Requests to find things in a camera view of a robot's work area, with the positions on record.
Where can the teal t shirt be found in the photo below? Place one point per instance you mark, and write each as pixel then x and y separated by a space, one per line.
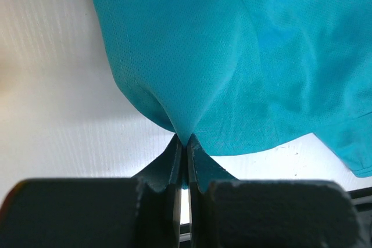
pixel 245 76

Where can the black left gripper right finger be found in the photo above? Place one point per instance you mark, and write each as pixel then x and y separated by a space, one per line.
pixel 227 212

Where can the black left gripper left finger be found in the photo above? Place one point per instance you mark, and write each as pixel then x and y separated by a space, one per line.
pixel 141 211

